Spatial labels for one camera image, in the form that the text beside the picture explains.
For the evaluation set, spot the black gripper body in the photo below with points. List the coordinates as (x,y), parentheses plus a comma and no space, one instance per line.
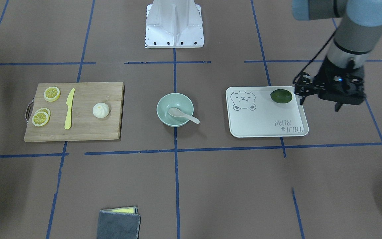
(325,75)

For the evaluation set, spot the white ceramic soup spoon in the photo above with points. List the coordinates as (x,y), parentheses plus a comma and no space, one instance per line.
(175,112)

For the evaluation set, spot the white steamed bun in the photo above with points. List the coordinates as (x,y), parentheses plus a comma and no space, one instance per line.
(101,110)

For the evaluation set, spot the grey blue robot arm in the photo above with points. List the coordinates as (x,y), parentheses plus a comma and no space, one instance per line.
(356,36)

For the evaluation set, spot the light green bowl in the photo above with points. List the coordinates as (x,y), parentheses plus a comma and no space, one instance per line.
(171,107)

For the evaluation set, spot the green avocado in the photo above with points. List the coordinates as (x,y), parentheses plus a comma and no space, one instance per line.
(281,96)

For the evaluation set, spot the cream bear serving tray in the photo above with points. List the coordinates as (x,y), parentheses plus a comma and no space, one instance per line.
(252,113)

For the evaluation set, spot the grey folded cloth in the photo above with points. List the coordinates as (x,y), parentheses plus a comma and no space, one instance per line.
(118,223)

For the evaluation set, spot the yellow plastic knife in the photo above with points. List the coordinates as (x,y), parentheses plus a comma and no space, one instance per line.
(69,103)

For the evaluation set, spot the bamboo cutting board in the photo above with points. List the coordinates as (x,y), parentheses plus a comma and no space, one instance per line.
(85,126)

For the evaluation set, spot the lower lemon slice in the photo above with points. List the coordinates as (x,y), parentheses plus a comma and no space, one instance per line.
(51,94)

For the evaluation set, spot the under lemon slice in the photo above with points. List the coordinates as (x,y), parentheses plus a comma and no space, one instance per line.
(45,110)

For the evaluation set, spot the top lemon slice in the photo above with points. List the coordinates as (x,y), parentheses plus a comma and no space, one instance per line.
(40,119)

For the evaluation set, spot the black camera mount wrist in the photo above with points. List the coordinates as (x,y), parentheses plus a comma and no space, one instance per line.
(304,86)

